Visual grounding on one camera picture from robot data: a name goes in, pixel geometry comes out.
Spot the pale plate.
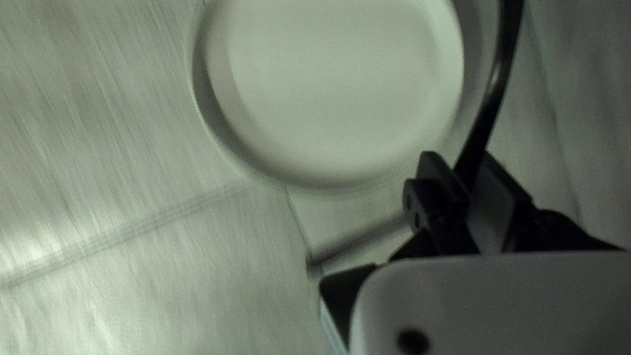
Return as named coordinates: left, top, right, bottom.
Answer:
left=189, top=0, right=468, bottom=192

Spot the black spoon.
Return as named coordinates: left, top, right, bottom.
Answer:
left=453, top=0, right=525, bottom=194

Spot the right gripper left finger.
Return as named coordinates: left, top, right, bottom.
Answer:
left=388, top=150, right=481, bottom=263

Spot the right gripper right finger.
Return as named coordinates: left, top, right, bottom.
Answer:
left=466, top=150, right=623, bottom=255

